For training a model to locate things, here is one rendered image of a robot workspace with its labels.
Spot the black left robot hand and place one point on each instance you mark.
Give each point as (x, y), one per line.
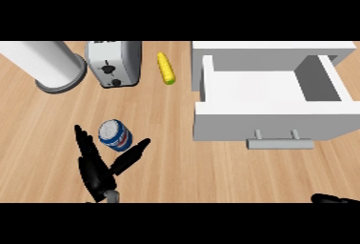
(93, 173)

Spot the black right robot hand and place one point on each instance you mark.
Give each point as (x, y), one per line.
(328, 199)

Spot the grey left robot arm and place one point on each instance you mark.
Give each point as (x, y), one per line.
(113, 197)

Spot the blue can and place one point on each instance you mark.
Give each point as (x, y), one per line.
(116, 133)

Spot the white drawer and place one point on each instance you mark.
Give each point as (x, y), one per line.
(276, 108)

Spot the grey paper towel holder base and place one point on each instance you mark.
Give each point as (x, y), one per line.
(68, 81)

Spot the silver toaster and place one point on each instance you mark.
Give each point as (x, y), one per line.
(114, 62)

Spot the yellow corn cob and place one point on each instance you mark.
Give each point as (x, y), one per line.
(166, 68)

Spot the white paper towel roll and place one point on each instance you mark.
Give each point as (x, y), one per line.
(42, 62)

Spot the white cabinet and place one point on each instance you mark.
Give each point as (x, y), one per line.
(263, 52)

